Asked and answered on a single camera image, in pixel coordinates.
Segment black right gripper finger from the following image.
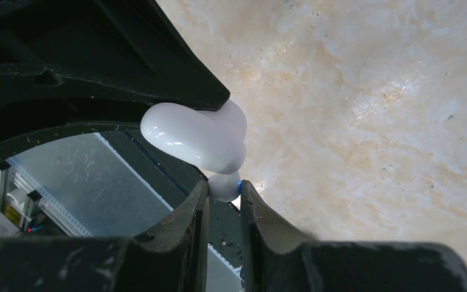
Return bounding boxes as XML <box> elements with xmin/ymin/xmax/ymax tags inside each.
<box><xmin>0</xmin><ymin>1</ymin><xmax>230</xmax><ymax>111</ymax></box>
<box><xmin>0</xmin><ymin>99</ymin><xmax>149</xmax><ymax>163</ymax></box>

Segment white square charging case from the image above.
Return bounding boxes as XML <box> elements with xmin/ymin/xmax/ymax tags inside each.
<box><xmin>140</xmin><ymin>100</ymin><xmax>247</xmax><ymax>175</ymax></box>

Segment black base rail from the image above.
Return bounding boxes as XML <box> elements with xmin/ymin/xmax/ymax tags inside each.
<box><xmin>101</xmin><ymin>131</ymin><xmax>243</xmax><ymax>268</ymax></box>

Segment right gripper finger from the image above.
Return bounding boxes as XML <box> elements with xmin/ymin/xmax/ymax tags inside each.
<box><xmin>0</xmin><ymin>181</ymin><xmax>209</xmax><ymax>291</ymax></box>
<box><xmin>240</xmin><ymin>180</ymin><xmax>467</xmax><ymax>291</ymax></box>

